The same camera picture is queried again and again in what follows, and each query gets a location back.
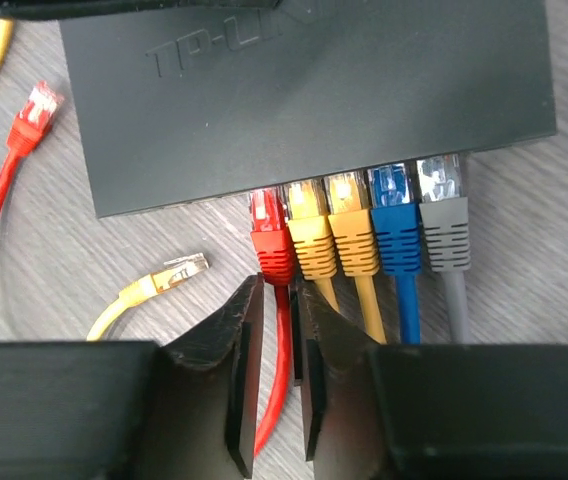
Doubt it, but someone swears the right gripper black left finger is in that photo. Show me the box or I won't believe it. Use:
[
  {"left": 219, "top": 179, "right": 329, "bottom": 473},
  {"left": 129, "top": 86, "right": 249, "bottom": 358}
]
[{"left": 0, "top": 275, "right": 264, "bottom": 479}]

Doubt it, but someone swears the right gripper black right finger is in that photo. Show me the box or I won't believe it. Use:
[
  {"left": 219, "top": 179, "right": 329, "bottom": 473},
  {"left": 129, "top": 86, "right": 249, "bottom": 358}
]
[{"left": 294, "top": 282, "right": 568, "bottom": 479}]

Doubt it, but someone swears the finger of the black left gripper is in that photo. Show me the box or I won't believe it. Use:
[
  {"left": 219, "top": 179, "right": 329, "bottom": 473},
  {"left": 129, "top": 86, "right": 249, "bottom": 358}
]
[{"left": 0, "top": 0, "right": 280, "bottom": 21}]

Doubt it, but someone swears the yellow ethernet cable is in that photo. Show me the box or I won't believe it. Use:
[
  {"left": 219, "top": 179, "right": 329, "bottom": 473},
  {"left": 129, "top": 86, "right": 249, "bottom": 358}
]
[
  {"left": 86, "top": 252, "right": 211, "bottom": 342},
  {"left": 283, "top": 179, "right": 341, "bottom": 314},
  {"left": 326, "top": 171, "right": 388, "bottom": 345}
]

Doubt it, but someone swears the blue ethernet cable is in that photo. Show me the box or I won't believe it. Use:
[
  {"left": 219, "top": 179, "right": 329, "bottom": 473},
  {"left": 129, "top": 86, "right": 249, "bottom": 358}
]
[{"left": 367, "top": 163, "right": 423, "bottom": 345}]

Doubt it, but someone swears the black network switch box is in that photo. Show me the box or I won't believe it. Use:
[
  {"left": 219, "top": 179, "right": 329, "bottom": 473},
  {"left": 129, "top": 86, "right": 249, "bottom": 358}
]
[{"left": 60, "top": 1, "right": 556, "bottom": 217}]

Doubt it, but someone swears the short grey ethernet cable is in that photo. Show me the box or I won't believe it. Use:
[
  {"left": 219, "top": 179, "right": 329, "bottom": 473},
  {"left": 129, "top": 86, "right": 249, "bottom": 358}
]
[{"left": 415, "top": 153, "right": 472, "bottom": 345}]

